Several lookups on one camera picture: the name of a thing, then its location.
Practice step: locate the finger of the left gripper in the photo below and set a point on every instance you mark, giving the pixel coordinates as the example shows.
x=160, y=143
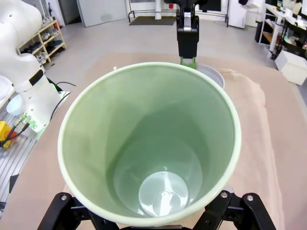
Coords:
x=188, y=62

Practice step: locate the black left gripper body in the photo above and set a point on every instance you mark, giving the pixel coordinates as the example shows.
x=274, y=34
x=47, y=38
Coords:
x=188, y=40

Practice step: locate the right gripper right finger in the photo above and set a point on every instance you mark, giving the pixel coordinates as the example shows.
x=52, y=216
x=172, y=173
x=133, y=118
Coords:
x=249, y=210

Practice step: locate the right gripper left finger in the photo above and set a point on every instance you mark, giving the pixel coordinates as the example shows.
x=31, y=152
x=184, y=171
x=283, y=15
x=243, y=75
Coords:
x=62, y=210

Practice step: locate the pale green tall cup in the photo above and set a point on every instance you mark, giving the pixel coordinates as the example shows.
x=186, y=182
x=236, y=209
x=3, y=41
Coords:
x=144, y=131

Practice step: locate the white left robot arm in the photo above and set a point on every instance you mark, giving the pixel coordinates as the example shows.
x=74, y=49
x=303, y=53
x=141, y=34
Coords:
x=21, y=55

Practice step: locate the black floor mat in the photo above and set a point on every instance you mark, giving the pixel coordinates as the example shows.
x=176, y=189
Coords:
x=153, y=21

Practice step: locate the white bowl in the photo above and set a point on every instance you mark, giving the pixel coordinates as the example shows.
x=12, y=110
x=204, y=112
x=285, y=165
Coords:
x=213, y=75

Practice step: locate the white pillar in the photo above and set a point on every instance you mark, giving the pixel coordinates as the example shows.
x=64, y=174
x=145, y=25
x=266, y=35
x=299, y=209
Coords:
x=158, y=9

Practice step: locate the small white air purifier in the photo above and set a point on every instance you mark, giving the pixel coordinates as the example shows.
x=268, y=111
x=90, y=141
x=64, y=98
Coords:
x=237, y=15

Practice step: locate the yellow emergency stop box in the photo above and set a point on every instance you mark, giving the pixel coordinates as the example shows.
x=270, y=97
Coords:
x=5, y=134

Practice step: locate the cluttered shelf desk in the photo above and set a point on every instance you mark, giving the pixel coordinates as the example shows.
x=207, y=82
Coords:
x=285, y=26

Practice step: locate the white storage box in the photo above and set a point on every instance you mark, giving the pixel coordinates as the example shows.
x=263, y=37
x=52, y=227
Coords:
x=292, y=67

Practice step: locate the light blue bowl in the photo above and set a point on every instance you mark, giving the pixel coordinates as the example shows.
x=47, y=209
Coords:
x=15, y=106

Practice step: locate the wooden shoe rack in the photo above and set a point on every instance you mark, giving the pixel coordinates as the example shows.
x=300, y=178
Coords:
x=45, y=40

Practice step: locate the aluminium slotted base plate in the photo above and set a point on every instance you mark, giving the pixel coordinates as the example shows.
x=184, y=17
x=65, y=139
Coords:
x=14, y=172

